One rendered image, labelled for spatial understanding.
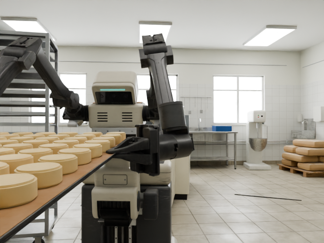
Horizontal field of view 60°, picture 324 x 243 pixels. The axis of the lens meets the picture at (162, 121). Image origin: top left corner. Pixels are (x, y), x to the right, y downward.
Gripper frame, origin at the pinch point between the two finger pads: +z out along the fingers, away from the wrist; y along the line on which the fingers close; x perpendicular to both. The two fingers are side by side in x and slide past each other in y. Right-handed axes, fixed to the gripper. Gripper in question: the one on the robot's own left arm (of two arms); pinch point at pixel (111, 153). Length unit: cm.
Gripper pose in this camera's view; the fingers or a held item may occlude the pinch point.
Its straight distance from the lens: 53.4
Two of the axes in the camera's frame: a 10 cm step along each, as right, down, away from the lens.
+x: -6.7, -0.1, 7.4
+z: -7.4, 0.3, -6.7
